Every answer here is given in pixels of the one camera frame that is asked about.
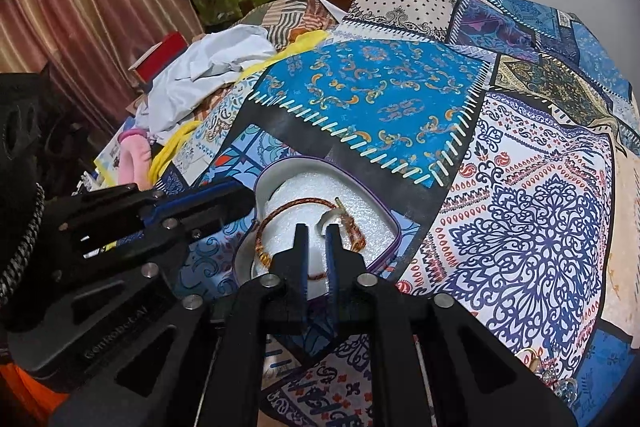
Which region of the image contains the patchwork blue bedspread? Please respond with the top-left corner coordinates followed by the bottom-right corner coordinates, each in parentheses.
top-left (151, 0), bottom-right (639, 426)

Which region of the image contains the pink plush item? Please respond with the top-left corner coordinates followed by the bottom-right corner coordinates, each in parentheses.
top-left (118, 128), bottom-right (152, 191)

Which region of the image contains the red and white box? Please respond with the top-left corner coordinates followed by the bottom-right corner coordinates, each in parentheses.
top-left (129, 31), bottom-right (188, 83)

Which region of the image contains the white crumpled cloth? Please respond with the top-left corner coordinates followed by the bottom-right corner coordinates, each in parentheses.
top-left (136, 25), bottom-right (276, 135)

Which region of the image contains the striped red curtain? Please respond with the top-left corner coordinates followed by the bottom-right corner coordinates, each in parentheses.
top-left (1, 0), bottom-right (202, 134)

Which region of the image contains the orange braided bracelet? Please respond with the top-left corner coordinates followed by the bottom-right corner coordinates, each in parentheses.
top-left (252, 197), bottom-right (369, 282)

